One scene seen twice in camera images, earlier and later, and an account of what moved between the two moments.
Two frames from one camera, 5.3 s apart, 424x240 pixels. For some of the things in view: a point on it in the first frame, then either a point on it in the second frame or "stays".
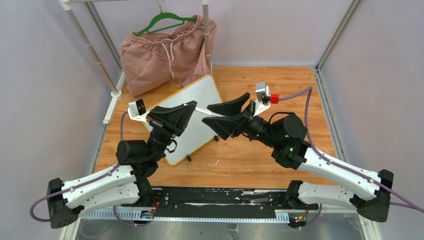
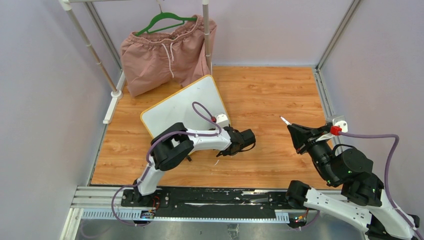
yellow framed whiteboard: [196, 134] stays
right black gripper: [225, 126] to [302, 136]
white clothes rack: [117, 94] stays
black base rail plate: [222, 203] stays
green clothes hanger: [163, 15] stays
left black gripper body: [159, 137] to [232, 153]
